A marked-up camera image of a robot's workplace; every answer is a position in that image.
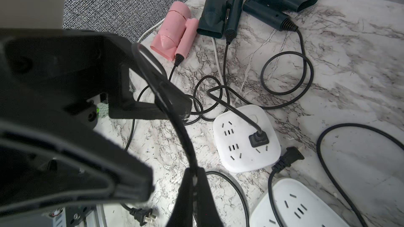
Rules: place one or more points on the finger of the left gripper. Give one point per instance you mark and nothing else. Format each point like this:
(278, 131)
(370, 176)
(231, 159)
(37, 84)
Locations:
(161, 99)

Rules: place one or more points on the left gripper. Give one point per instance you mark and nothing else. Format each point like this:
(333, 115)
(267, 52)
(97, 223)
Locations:
(51, 157)

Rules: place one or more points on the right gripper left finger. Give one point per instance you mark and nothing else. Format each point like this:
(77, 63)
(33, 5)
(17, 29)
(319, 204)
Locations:
(182, 214)

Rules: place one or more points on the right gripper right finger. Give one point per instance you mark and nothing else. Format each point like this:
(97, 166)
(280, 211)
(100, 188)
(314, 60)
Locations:
(205, 210)

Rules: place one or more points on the pink dryer left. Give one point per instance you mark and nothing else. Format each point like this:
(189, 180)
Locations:
(177, 34)

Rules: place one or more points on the left white power strip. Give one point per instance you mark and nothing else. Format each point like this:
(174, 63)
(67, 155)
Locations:
(233, 135)

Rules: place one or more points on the white power strip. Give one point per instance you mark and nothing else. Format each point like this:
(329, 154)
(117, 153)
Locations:
(296, 205)
(233, 135)

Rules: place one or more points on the right white power strip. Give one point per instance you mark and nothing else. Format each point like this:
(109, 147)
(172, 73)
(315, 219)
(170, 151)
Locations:
(296, 205)

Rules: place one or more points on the dark green dryer folded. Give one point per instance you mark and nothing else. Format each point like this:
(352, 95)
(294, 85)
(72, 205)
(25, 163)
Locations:
(220, 18)

